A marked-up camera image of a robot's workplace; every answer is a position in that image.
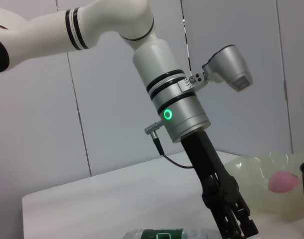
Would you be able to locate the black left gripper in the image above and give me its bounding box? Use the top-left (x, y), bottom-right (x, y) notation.
top-left (180, 131), bottom-right (259, 239)

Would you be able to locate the pink peach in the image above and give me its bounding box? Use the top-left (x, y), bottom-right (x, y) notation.
top-left (268, 170), bottom-right (301, 194)

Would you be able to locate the clear green-label water bottle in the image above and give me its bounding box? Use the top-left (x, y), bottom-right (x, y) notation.
top-left (123, 228), bottom-right (222, 239)

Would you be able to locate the translucent green fruit bowl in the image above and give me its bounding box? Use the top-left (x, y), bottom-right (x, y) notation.
top-left (223, 150), bottom-right (304, 222)

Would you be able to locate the left wrist cable with plugs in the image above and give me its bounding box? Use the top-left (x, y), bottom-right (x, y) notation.
top-left (144, 119), bottom-right (195, 170)

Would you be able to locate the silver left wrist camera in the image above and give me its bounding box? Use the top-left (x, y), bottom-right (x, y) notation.
top-left (178, 44), bottom-right (254, 93)

